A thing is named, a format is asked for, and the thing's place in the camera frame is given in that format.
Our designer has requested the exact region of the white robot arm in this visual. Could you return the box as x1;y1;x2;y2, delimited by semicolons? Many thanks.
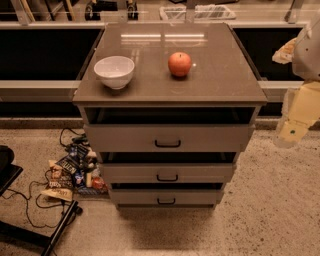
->
272;14;320;148

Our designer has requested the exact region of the grey drawer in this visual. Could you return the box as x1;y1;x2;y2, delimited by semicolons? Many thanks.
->
109;190;223;206
84;124;254;152
99;163;236;183

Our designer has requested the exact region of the black stand base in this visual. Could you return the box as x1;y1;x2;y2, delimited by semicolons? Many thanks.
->
0;201;81;256

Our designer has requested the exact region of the white wire basket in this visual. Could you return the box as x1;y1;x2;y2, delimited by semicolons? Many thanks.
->
159;4;236;20

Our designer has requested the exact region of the black chair seat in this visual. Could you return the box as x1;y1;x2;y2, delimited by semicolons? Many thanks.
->
0;145;23;196

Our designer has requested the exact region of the grey top drawer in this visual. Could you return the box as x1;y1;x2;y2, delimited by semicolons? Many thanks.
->
84;124;254;152

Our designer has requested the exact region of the black cable on floor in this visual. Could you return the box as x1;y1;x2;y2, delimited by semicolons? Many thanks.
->
1;127;84;230

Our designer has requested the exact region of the white ceramic bowl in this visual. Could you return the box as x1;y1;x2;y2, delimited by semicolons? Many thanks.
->
94;56;135;89

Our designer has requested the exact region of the grey bottom drawer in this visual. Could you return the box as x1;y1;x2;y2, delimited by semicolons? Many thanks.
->
109;190;223;206

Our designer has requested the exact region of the yellow chip bag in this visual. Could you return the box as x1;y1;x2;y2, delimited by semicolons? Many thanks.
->
41;160;73;202

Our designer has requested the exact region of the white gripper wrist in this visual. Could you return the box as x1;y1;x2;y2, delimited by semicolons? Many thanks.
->
273;81;320;149

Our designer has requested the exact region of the red apple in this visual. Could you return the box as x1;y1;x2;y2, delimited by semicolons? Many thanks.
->
168;52;192;77

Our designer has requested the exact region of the grey drawer cabinet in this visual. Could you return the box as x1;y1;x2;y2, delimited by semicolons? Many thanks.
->
72;22;269;210

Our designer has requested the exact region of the dark blue snack bag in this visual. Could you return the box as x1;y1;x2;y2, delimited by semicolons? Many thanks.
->
56;144;89;174

